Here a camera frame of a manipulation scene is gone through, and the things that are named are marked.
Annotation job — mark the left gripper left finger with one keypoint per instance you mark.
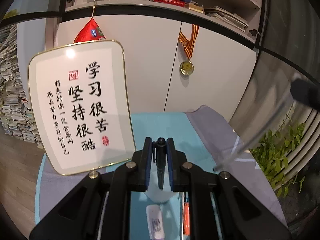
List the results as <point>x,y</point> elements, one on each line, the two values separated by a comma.
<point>98,207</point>

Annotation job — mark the framed calligraphy sign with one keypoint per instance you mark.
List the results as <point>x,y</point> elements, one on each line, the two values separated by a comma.
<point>78,96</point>

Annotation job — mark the grey bookshelf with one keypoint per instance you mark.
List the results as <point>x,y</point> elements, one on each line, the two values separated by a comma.
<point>192,13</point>

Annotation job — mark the frosted plastic pen cup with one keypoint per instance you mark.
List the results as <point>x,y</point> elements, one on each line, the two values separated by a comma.
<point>159,196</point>

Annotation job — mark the orange utility knife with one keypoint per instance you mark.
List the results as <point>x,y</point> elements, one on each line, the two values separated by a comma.
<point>186,219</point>

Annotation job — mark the red hanging pouch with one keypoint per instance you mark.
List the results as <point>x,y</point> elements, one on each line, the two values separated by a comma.
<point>90,32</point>

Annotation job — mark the white correction tape eraser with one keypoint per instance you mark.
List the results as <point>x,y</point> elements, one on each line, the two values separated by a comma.
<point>155,222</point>

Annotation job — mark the green potted plant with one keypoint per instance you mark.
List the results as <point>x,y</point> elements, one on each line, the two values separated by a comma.
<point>272,152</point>

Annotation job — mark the right stack of books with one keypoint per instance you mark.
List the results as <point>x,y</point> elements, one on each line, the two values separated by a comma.
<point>227,17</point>

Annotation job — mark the black marker pen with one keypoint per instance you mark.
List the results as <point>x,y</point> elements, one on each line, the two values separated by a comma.
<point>159,153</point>

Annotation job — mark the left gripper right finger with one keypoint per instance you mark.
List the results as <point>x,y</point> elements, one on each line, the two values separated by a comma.
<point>220,207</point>

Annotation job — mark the gold medal with ribbon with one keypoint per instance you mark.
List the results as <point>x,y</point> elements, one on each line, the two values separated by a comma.
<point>186,67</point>

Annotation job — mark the pile of stacked papers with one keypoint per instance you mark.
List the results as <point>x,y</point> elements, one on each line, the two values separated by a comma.
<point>17,118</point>

